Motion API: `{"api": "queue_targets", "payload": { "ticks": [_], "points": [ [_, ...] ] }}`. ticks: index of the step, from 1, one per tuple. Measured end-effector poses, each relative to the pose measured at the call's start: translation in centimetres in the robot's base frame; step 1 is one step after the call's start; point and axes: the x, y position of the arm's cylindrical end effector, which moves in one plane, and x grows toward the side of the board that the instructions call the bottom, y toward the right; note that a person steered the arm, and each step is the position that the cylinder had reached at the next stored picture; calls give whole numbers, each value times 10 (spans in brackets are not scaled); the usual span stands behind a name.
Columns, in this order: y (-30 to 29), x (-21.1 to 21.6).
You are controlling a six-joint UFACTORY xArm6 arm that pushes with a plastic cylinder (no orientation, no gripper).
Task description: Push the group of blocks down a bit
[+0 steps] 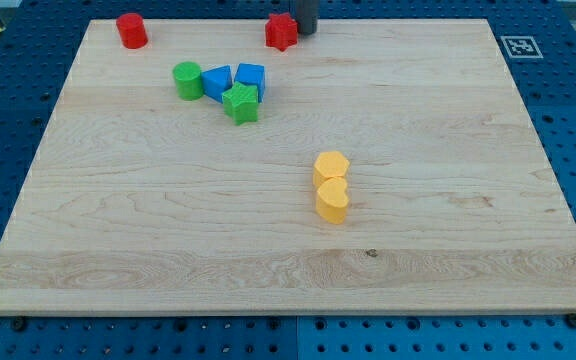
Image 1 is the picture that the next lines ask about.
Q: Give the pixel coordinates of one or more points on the yellow hexagon block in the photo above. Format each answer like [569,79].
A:
[330,164]

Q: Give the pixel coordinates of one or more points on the yellow heart block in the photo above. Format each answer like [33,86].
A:
[332,200]

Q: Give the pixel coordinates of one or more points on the green star block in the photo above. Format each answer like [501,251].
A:
[240,103]

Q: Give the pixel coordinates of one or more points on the blue cube block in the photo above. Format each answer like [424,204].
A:
[252,74]

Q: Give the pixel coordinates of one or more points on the blue triangle block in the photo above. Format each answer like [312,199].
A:
[216,81]

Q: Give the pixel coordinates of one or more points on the green cylinder block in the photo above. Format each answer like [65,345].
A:
[188,82]

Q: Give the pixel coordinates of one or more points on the red star block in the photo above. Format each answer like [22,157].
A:
[281,31]

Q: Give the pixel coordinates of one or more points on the light wooden board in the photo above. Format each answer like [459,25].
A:
[139,203]

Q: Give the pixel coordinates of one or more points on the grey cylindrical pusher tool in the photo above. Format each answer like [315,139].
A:
[307,15]

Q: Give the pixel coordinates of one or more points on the red cylinder block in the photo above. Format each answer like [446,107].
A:
[132,30]

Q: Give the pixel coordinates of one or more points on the white fiducial marker tag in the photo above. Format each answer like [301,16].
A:
[521,47]

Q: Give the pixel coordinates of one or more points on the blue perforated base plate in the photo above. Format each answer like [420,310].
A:
[36,50]

